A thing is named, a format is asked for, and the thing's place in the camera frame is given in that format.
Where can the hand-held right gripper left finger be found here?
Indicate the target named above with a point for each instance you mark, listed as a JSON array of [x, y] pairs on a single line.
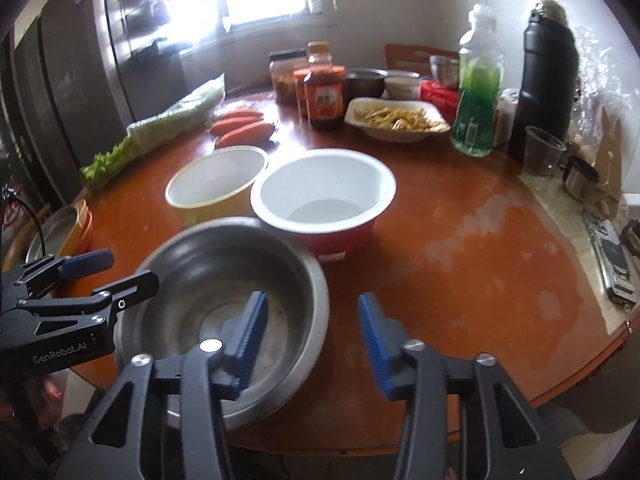
[[250, 340]]

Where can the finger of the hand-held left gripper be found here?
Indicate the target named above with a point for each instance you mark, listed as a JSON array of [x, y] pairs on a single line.
[[130, 287], [90, 260]]

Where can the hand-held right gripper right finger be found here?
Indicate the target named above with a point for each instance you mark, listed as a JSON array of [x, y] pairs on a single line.
[[375, 345]]

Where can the yellow shell-shaped plate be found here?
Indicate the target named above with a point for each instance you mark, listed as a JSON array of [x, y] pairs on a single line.
[[79, 222]]

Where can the round dark metal pan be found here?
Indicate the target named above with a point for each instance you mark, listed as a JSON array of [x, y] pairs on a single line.
[[50, 235]]

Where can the large steel bowl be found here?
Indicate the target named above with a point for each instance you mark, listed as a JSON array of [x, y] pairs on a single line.
[[200, 280]]

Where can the yellow bowl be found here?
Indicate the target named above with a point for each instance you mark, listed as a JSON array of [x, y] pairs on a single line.
[[215, 180]]

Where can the red and white bowl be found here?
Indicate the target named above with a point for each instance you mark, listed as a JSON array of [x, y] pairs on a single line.
[[320, 195]]

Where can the person's left hand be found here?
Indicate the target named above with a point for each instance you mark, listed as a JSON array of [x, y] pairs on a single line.
[[51, 390]]

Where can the bagged celery bunch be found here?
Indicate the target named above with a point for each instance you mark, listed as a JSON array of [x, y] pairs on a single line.
[[165, 120]]

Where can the carrot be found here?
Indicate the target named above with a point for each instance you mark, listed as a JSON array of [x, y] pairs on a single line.
[[245, 136], [242, 114], [235, 125]]

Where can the grey refrigerator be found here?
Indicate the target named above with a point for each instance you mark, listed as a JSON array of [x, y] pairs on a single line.
[[75, 60]]

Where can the white plate of food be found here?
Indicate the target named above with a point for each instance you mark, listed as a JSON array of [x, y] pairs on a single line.
[[395, 117]]

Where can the brown sauce bottle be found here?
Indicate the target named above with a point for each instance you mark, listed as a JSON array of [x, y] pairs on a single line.
[[325, 100]]

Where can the metal tool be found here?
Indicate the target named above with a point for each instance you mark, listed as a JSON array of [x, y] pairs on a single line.
[[612, 260]]

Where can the red sauce jar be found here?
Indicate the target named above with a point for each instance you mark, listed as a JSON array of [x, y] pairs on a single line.
[[301, 92]]

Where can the red tissue box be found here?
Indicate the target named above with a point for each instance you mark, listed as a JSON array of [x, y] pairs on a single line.
[[437, 100]]

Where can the clear plastic cup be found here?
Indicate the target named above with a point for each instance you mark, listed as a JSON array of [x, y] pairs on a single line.
[[544, 152]]

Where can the small white bowl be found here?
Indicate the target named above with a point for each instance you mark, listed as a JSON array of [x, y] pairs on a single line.
[[402, 87]]

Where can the clear jar black lid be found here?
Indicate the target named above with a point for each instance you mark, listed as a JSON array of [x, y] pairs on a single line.
[[285, 80]]

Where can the green dish soap bottle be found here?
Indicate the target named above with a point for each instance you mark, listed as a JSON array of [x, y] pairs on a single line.
[[477, 105]]

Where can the small steel bowl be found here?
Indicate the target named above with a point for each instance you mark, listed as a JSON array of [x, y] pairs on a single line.
[[365, 82]]

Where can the small steel cup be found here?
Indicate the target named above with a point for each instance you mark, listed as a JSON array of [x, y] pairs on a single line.
[[580, 177]]

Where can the small black device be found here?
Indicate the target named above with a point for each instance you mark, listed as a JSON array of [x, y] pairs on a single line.
[[631, 235]]

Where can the small steel pot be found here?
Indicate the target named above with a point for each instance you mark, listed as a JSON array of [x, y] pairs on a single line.
[[445, 72]]

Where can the wooden chair back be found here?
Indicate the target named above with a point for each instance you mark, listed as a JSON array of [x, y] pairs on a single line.
[[405, 57]]

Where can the black thermos flask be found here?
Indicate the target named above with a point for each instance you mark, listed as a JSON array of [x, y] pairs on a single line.
[[545, 85]]

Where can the clear plastic bag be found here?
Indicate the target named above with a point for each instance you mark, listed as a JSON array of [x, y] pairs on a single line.
[[595, 85]]

